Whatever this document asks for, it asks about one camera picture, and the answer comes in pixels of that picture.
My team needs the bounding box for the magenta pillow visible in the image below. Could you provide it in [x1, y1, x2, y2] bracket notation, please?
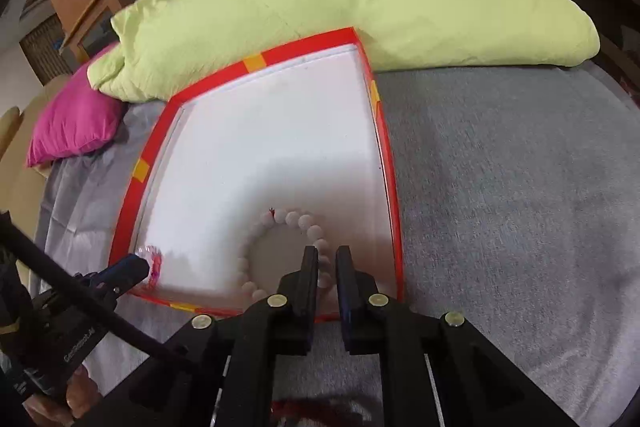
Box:
[26, 43, 126, 168]

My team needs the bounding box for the beige leather sofa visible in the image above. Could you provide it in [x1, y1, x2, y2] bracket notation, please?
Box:
[1, 75, 70, 239]

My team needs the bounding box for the grey bed blanket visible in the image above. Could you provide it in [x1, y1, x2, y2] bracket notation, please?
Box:
[35, 62, 639, 426]

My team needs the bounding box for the person's left hand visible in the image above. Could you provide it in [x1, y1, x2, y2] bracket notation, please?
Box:
[24, 364, 102, 427]

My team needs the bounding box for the white pearl bead bracelet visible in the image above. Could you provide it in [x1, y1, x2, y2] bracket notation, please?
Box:
[234, 206, 334, 304]

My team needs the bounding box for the light green folded duvet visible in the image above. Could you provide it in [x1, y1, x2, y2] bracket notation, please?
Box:
[88, 0, 600, 103]

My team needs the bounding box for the pink clear bead bracelet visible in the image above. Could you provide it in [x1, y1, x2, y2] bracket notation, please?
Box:
[135, 244, 165, 291]

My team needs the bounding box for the red shallow cardboard box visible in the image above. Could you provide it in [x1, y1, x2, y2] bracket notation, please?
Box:
[110, 28, 404, 320]

